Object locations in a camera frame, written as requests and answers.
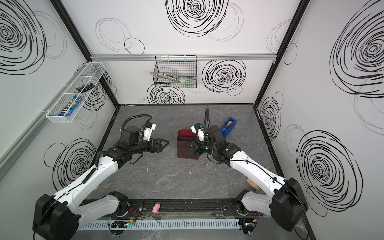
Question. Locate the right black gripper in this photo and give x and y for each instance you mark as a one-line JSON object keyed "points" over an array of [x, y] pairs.
{"points": [[195, 148]]}

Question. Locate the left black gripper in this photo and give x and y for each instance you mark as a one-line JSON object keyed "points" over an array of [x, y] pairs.
{"points": [[158, 149]]}

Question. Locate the red wrapping paper sheet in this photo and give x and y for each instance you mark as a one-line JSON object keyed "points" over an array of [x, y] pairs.
{"points": [[185, 137]]}

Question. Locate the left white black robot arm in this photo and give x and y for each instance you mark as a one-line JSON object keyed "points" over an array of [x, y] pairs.
{"points": [[107, 163]]}

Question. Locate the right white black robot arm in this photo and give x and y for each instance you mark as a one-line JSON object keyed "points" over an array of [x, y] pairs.
{"points": [[234, 157]]}

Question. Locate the blue tape dispenser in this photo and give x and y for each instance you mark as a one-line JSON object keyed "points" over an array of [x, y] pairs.
{"points": [[228, 126]]}

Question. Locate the small pink pig figure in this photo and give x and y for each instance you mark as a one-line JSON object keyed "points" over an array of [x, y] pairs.
{"points": [[156, 208]]}

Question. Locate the green item in basket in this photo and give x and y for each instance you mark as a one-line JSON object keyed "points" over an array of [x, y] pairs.
{"points": [[186, 81]]}

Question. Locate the metal tongs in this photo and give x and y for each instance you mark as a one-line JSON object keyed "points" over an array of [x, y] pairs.
{"points": [[168, 77]]}

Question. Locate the wooden mallet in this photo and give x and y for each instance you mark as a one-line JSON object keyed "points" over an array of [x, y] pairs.
{"points": [[253, 183]]}

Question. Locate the blue candy packet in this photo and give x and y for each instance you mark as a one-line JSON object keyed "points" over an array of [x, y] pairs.
{"points": [[71, 106]]}

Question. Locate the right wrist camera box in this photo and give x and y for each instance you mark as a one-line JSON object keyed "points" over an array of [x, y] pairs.
{"points": [[199, 130]]}

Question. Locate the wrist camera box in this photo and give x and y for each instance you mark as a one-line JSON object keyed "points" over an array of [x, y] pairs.
{"points": [[199, 130], [146, 131]]}

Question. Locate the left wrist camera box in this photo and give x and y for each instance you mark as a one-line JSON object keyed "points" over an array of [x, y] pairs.
{"points": [[146, 131]]}

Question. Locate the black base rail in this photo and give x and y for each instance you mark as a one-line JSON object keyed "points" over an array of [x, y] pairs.
{"points": [[180, 205]]}

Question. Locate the black wire wall basket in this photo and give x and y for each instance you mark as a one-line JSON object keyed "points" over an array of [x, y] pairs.
{"points": [[176, 66]]}

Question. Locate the grey slotted cable duct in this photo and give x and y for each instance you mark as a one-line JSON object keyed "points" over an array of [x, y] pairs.
{"points": [[194, 224]]}

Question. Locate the white wire wall shelf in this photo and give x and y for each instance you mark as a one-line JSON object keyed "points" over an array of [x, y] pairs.
{"points": [[93, 100]]}

